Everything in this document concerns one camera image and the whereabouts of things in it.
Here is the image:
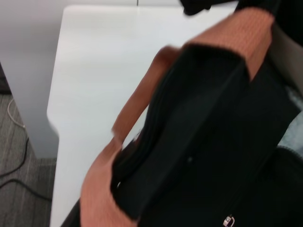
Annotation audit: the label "black floor cable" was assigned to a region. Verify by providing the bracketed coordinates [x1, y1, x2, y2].
[0, 136, 30, 177]
[0, 179, 53, 202]

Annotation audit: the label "black food bag orange straps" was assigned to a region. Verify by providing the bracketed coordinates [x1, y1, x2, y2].
[80, 0, 303, 227]

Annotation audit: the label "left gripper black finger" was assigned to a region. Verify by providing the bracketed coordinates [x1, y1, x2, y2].
[179, 0, 213, 16]

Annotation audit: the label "blue towel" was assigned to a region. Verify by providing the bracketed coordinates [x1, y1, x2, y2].
[279, 86, 303, 152]

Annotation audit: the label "white floor cable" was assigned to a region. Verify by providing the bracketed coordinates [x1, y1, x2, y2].
[7, 98, 26, 129]

